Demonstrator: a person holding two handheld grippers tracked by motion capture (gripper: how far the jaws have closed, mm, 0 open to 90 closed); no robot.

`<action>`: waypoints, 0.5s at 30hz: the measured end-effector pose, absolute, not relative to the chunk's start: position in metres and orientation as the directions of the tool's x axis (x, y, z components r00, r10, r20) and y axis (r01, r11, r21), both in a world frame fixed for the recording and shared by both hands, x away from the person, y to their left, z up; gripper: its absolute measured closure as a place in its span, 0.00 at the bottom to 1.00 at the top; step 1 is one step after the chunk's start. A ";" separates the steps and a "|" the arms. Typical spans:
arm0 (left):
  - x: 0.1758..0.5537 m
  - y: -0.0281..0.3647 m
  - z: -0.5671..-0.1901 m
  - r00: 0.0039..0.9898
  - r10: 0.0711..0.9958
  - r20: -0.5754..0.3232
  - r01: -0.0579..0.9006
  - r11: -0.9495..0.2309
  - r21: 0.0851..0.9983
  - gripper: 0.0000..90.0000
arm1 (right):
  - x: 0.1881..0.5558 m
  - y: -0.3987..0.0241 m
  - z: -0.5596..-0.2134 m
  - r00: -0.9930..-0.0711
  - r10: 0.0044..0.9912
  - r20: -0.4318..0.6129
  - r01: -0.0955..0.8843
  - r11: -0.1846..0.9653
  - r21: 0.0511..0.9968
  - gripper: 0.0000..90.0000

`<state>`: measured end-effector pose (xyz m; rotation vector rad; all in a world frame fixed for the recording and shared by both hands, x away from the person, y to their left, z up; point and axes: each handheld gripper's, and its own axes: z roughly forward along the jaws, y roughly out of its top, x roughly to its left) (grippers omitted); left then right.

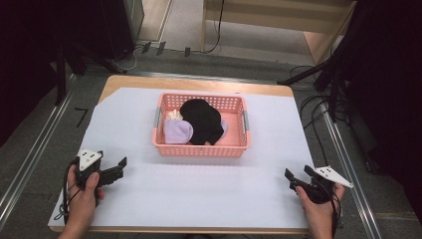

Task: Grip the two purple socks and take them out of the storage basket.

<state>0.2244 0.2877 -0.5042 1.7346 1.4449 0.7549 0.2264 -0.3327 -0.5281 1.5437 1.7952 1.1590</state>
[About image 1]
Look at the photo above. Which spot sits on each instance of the metal floor rail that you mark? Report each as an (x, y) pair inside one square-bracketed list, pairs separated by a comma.
[(351, 176), (30, 166)]

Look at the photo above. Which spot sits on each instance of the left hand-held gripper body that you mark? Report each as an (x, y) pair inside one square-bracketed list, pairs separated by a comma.
[(87, 158)]

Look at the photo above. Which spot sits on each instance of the dark cabinet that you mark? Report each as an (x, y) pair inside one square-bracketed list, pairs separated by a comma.
[(122, 26)]

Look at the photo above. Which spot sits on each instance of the lavender sock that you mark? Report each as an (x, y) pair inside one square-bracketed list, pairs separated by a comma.
[(177, 132)]

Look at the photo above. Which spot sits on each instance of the white foam sheet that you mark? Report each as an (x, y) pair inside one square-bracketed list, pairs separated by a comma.
[(199, 189)]

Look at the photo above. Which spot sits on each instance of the light wooden shelf unit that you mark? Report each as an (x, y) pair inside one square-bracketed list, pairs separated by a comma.
[(265, 20)]

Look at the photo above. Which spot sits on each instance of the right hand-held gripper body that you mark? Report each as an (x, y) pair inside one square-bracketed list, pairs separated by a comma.
[(326, 176)]

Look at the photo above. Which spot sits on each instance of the white sock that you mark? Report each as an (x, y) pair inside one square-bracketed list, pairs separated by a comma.
[(173, 115)]

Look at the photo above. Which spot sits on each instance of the black sock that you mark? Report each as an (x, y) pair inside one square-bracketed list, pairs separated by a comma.
[(203, 120)]

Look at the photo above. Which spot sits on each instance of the pale purple sock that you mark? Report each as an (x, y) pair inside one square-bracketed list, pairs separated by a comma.
[(225, 128)]

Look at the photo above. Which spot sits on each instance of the pink plastic basket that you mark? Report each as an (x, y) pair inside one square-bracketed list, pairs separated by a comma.
[(232, 146)]

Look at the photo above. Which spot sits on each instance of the person's right hand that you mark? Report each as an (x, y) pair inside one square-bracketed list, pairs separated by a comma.
[(318, 212)]

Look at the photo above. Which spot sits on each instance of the person's left hand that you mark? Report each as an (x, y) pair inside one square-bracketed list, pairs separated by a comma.
[(83, 202)]

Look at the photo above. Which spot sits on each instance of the black metal stand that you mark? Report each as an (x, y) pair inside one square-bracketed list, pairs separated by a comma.
[(328, 73), (69, 59)]

